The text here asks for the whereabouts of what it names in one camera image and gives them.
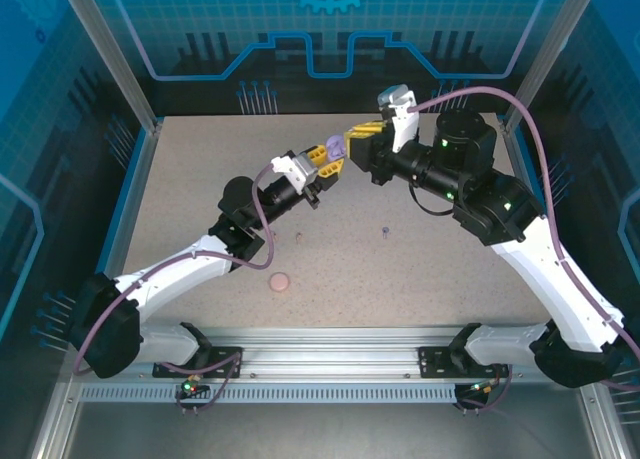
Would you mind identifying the purple earbud charging case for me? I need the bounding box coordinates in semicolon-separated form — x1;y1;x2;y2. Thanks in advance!
324;134;349;161

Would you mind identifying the left LED connector board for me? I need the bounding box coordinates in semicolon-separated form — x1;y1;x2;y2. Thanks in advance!
179;372;209;400

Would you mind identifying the led connector board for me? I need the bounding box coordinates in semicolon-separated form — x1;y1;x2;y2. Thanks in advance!
455;378;496;399
179;372;209;400

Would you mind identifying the right LED connector board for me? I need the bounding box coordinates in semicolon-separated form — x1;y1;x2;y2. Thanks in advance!
455;378;496;399

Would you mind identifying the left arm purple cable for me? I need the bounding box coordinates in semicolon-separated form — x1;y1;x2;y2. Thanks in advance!
73;164;276;416

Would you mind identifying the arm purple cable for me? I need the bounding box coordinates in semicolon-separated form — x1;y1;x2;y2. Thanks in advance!
73;164;276;416
409;86;640;416

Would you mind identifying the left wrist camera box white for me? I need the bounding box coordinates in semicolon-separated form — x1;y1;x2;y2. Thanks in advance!
271;152;318;196

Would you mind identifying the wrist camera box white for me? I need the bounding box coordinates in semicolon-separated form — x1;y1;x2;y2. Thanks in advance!
271;152;318;196
376;83;420;154

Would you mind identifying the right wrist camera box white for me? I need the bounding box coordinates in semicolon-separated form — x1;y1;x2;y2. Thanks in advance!
376;83;420;154

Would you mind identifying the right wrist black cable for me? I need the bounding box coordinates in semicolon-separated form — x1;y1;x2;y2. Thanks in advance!
408;181;457;216

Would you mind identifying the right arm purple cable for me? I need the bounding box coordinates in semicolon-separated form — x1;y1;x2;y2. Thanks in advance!
409;86;640;416

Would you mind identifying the right side rail blue trim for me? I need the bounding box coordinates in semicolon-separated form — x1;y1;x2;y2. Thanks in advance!
499;116;594;330

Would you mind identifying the rail blue trim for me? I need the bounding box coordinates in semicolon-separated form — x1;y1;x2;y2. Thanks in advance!
74;118;165;343
499;116;594;330

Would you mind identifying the left side rail blue trim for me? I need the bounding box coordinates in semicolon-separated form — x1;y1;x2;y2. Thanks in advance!
74;118;165;343

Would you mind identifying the aluminium mounting rail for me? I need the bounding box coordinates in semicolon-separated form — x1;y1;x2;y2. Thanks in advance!
64;326;599;381

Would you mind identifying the right aluminium frame post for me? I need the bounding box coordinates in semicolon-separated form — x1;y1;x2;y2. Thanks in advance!
501;0;605;135

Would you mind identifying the aluminium frame post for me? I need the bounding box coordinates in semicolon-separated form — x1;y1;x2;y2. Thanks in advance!
53;0;165;133
501;0;605;135

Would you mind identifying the slotted grey cable duct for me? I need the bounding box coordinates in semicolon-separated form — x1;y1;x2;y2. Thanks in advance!
78;384;459;404

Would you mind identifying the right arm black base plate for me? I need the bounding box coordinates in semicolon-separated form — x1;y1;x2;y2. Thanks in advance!
417;346;511;379

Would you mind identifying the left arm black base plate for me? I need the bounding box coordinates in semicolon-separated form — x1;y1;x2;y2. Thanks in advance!
152;346;245;379

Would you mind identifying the left aluminium frame post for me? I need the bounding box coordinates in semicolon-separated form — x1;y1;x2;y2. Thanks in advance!
53;0;165;133

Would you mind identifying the aluminium lower frame tray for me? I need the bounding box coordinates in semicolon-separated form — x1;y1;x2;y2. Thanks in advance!
29;368;631;459

